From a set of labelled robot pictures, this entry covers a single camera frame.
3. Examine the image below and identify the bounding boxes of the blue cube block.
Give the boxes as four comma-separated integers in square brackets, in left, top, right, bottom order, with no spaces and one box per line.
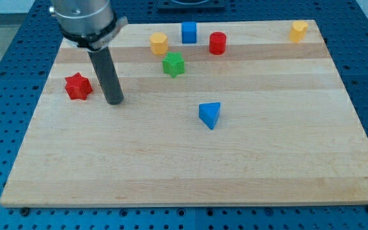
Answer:
[181,22,197,43]

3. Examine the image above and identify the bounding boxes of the red cylinder block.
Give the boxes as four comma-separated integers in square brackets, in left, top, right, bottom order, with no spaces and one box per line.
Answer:
[209,31,227,55]

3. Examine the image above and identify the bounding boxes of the yellow hexagon block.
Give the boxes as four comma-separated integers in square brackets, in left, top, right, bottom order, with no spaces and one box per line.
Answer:
[149,32,169,55]

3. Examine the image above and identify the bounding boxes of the green star block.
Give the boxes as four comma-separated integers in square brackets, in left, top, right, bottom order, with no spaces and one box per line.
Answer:
[162,52,185,78]

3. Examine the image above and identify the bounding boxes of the wooden board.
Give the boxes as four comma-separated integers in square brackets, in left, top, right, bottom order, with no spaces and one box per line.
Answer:
[0,20,368,208]

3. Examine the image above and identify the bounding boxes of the yellow heart block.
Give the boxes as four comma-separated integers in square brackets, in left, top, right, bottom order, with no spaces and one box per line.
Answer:
[289,20,309,43]

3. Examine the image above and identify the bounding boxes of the blue triangle block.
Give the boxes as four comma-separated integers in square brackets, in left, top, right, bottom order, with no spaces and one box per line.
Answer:
[199,102,221,130]

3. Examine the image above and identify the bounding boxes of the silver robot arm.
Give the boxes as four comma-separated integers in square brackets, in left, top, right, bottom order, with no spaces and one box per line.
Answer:
[49,0,128,52]

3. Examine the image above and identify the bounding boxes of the red star block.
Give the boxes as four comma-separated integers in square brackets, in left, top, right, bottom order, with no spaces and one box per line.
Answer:
[65,72,93,100]

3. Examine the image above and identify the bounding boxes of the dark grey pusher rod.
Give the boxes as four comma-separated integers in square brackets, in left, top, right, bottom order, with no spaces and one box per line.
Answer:
[88,47,124,105]

